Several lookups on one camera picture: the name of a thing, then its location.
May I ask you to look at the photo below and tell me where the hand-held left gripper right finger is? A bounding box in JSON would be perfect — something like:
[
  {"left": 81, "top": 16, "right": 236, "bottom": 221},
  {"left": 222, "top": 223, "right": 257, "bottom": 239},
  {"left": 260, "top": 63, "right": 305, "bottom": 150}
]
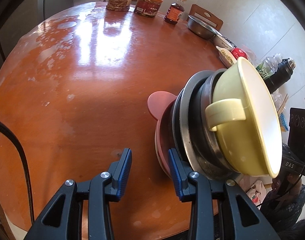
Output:
[{"left": 168, "top": 148, "right": 282, "bottom": 240}]

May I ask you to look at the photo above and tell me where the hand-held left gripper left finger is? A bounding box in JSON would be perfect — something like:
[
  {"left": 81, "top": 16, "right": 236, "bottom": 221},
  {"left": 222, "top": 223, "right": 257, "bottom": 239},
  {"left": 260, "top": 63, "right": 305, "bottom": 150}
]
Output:
[{"left": 24, "top": 147, "right": 133, "bottom": 240}]

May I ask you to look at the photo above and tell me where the round steel pan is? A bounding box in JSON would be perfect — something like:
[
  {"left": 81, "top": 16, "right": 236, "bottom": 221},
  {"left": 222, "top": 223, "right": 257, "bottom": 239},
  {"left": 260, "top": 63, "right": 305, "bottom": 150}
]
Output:
[{"left": 169, "top": 69, "right": 233, "bottom": 182}]

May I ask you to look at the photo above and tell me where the deep steel bowl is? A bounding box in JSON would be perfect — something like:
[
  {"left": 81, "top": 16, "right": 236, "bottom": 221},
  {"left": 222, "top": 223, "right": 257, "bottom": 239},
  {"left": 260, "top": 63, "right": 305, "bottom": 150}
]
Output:
[{"left": 209, "top": 71, "right": 243, "bottom": 173}]

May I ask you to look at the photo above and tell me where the cream bowl with handles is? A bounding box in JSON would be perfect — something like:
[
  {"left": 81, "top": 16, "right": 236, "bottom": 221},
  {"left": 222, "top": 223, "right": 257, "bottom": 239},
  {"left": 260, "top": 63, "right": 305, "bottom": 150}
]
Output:
[{"left": 205, "top": 56, "right": 283, "bottom": 179}]

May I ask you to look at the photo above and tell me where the pink plate with ears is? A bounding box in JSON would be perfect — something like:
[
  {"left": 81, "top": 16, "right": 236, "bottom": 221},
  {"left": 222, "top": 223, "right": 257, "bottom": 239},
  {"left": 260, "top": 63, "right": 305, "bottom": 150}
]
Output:
[{"left": 147, "top": 91, "right": 183, "bottom": 178}]

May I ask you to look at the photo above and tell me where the shallow steel bowl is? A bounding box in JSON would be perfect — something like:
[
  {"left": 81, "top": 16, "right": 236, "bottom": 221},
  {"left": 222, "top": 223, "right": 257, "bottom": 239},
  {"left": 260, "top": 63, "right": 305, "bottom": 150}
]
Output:
[{"left": 196, "top": 70, "right": 233, "bottom": 178}]

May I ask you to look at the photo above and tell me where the blue package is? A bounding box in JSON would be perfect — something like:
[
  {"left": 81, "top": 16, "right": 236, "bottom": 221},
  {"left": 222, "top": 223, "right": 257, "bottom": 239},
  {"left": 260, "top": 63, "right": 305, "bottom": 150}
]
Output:
[{"left": 279, "top": 112, "right": 289, "bottom": 133}]

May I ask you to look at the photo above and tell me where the clear plastic bag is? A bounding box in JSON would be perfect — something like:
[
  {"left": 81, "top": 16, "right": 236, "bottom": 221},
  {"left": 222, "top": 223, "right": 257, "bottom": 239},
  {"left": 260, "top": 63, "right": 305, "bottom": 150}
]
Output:
[{"left": 270, "top": 87, "right": 285, "bottom": 105}]

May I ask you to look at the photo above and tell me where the black thermos flask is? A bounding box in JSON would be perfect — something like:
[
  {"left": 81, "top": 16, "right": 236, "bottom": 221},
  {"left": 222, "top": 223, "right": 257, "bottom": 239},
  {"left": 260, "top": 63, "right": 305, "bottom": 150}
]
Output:
[{"left": 264, "top": 57, "right": 297, "bottom": 93}]

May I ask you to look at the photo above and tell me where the green label plastic bottle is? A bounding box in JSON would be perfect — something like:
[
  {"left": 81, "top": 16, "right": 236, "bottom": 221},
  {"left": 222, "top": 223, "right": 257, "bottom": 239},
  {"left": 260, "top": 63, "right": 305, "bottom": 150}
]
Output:
[{"left": 255, "top": 53, "right": 282, "bottom": 80}]

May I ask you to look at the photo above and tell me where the strawberry print bag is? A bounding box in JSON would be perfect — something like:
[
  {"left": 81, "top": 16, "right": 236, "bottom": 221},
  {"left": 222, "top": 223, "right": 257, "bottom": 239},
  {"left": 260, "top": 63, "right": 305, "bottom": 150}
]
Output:
[{"left": 241, "top": 175, "right": 269, "bottom": 205}]

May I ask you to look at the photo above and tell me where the red packet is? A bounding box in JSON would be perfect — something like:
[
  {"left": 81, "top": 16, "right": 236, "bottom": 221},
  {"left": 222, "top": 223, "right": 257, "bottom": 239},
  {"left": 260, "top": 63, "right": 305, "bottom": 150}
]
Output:
[{"left": 230, "top": 47, "right": 250, "bottom": 62}]

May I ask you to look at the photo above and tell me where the white oval dish with food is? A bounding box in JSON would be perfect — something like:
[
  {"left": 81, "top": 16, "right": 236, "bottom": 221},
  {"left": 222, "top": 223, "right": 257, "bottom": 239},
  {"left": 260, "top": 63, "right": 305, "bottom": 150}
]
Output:
[{"left": 216, "top": 45, "right": 237, "bottom": 68}]

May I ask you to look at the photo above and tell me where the white ceramic bowl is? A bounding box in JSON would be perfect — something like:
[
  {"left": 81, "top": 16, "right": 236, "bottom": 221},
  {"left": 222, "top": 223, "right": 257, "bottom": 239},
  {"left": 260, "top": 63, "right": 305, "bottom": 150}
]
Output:
[{"left": 213, "top": 33, "right": 240, "bottom": 51}]

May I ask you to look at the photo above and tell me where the steel basin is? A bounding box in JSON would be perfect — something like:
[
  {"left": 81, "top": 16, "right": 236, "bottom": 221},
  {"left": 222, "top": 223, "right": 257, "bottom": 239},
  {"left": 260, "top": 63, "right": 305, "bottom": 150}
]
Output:
[{"left": 188, "top": 15, "right": 219, "bottom": 40}]

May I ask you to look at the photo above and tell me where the wooden chair back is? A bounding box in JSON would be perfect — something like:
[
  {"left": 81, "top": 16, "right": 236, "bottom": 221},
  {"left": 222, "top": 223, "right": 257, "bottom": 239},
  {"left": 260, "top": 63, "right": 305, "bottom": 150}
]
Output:
[{"left": 187, "top": 4, "right": 223, "bottom": 30}]

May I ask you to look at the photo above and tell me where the brown syrup bottle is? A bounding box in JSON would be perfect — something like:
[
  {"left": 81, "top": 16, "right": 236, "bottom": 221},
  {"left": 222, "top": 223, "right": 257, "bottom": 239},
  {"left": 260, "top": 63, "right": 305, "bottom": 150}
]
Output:
[{"left": 164, "top": 0, "right": 188, "bottom": 25}]

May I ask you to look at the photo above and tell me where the red jar with orange lid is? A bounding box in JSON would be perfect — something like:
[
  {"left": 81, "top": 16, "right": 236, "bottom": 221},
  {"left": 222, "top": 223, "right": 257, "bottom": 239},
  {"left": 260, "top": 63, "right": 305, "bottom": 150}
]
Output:
[{"left": 134, "top": 0, "right": 164, "bottom": 18}]

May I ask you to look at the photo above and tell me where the grey refrigerator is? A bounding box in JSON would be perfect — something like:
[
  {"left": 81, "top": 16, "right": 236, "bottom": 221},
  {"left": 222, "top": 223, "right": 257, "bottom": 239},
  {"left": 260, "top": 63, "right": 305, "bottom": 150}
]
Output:
[{"left": 0, "top": 0, "right": 46, "bottom": 55}]

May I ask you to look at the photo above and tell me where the thick black cable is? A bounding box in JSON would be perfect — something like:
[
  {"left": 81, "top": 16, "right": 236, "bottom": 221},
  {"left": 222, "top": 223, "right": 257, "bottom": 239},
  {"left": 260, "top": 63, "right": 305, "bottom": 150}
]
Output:
[{"left": 0, "top": 117, "right": 34, "bottom": 227}]

